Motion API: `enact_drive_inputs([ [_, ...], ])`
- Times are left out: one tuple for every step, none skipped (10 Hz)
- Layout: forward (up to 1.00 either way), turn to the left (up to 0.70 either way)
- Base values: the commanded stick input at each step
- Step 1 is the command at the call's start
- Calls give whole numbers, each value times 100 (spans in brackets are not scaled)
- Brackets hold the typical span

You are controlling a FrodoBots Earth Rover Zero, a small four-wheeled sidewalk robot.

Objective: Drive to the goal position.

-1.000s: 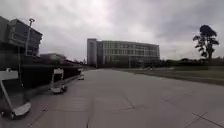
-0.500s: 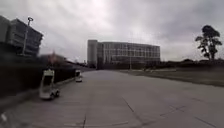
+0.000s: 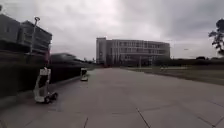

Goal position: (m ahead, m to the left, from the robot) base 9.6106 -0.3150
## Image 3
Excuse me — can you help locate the dark tree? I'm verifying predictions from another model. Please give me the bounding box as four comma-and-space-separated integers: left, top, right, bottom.
208, 18, 224, 56

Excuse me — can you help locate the tall white wheeled robot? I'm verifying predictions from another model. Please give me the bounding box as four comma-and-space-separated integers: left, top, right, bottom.
33, 66, 59, 105

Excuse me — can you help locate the grey concrete slab plaza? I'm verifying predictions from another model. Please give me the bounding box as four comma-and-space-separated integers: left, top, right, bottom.
0, 67, 224, 128

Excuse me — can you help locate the dark wall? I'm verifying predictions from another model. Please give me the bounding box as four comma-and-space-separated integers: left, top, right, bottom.
0, 49, 98, 100

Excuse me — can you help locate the grey multi-storey building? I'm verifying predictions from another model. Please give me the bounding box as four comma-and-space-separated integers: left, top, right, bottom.
95, 36, 172, 67

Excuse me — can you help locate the grey lamp pole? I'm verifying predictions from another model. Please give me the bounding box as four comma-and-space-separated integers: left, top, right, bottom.
29, 15, 42, 56

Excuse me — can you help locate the distant row of trees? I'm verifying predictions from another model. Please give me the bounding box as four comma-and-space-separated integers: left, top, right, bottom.
153, 55, 224, 67

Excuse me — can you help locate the small white robot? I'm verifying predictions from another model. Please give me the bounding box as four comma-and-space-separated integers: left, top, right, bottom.
79, 67, 90, 82

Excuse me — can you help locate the dark building with balconies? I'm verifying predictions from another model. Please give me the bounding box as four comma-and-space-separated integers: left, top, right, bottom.
0, 13, 54, 56

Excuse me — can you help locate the grass strip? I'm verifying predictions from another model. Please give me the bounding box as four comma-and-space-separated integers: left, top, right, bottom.
124, 66, 224, 86

